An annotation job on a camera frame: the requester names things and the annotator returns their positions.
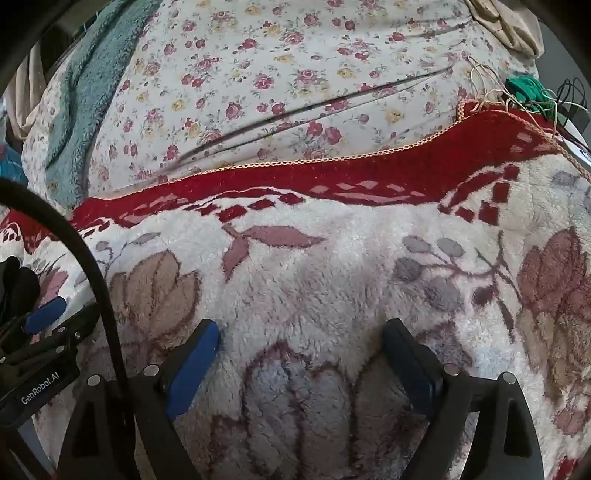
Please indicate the floral quilt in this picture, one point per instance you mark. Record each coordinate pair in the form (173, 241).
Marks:
(219, 83)

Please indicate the green yarn bundle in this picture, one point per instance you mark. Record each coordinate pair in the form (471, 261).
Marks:
(530, 93)

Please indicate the beige curtain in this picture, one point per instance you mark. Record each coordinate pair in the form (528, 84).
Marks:
(512, 23)

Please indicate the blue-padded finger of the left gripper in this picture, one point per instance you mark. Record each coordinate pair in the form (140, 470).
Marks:
(45, 315)

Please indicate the teal fleece jacket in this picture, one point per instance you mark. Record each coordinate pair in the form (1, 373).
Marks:
(89, 83)

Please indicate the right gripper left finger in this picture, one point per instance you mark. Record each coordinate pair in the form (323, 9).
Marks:
(164, 392)

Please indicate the red white floral blanket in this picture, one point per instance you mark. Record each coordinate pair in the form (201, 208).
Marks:
(476, 238)

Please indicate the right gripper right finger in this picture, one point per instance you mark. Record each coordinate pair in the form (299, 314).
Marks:
(443, 398)

